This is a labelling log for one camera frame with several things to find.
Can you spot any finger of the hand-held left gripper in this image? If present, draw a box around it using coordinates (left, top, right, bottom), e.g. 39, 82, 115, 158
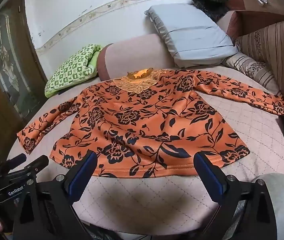
0, 153, 28, 172
13, 155, 50, 180

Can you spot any wooden door with glass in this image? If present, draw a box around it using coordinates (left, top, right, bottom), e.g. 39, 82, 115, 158
0, 0, 48, 160

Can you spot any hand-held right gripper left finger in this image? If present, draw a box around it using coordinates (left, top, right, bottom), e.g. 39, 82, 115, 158
15, 150, 99, 240

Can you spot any striped beige sofa cushion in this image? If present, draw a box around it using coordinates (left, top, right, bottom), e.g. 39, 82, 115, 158
234, 17, 284, 98

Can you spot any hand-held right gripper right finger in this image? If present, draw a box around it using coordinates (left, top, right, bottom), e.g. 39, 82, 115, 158
193, 151, 278, 240

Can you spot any person's grey trousered leg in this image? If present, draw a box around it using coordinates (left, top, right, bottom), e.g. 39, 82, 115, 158
232, 172, 284, 240

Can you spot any green checkered cushion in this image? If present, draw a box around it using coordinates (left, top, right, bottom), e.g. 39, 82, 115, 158
44, 44, 103, 98

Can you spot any brown cardboard box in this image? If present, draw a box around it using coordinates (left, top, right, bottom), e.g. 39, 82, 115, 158
225, 0, 284, 37

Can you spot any orange floral long-sleeved shirt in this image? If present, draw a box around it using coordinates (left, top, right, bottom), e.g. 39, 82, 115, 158
17, 67, 284, 179

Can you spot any grey-blue pillow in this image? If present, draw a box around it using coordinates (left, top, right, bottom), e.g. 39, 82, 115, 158
144, 3, 239, 68

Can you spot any striped floral pillow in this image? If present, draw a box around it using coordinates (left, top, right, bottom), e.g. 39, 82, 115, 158
223, 52, 282, 97

